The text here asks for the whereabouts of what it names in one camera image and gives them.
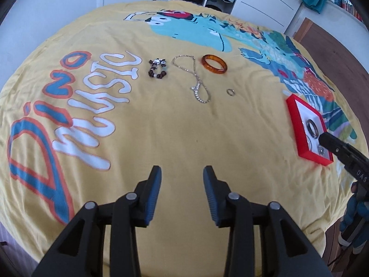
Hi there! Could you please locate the red cardboard box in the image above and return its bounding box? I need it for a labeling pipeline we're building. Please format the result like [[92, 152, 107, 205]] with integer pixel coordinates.
[[286, 94, 334, 166]]

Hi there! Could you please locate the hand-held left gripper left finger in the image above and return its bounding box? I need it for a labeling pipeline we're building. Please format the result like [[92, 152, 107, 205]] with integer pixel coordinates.
[[30, 165, 162, 277]]

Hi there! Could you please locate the amber bangle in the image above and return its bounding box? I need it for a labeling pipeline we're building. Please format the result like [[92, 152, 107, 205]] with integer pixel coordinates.
[[201, 54, 228, 75]]

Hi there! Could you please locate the rhinestone necklace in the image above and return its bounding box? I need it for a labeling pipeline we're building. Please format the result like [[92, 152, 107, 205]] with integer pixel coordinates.
[[171, 54, 211, 104]]

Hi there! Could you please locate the brown beaded bracelet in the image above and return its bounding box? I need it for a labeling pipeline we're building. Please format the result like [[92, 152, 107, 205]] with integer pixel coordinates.
[[148, 58, 168, 80]]

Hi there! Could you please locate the white wardrobe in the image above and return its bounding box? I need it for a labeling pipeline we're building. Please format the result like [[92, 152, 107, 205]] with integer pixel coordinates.
[[156, 0, 303, 35]]

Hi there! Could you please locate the dark brown bangle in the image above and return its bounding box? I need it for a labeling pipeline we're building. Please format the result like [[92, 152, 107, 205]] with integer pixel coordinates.
[[306, 119, 322, 138]]

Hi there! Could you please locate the bookshelf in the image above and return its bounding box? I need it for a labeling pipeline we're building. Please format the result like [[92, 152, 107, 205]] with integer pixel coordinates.
[[329, 0, 362, 21]]

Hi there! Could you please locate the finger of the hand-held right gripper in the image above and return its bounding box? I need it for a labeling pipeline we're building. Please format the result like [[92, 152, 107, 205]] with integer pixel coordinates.
[[318, 133, 369, 170]]

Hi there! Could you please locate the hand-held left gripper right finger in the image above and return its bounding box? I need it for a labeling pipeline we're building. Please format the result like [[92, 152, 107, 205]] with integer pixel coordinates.
[[202, 165, 335, 277]]

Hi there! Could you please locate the yellow printed blanket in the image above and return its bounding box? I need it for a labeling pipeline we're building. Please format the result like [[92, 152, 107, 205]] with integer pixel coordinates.
[[0, 0, 361, 277]]

